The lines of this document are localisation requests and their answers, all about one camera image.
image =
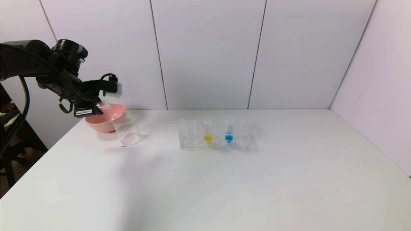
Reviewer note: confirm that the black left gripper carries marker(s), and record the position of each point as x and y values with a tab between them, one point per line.
84	112

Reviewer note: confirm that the test tube with red pigment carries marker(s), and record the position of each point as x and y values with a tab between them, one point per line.
105	105

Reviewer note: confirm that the test tube with blue pigment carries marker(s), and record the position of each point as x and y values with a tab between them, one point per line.
229	134

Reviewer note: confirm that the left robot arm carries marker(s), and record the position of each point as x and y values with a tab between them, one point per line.
29	59

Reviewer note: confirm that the clear acrylic test tube rack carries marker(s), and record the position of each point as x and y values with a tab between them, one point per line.
192	141

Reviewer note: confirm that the test tube with yellow pigment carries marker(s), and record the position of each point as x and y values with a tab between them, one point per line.
208	134

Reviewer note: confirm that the pink bowl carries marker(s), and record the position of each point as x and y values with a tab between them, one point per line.
99	123

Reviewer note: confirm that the clear glass beaker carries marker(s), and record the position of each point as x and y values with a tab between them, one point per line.
128	131

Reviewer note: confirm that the dark chair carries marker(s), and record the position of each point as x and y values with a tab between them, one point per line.
13	154

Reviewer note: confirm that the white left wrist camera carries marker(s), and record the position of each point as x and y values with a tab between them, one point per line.
113	89

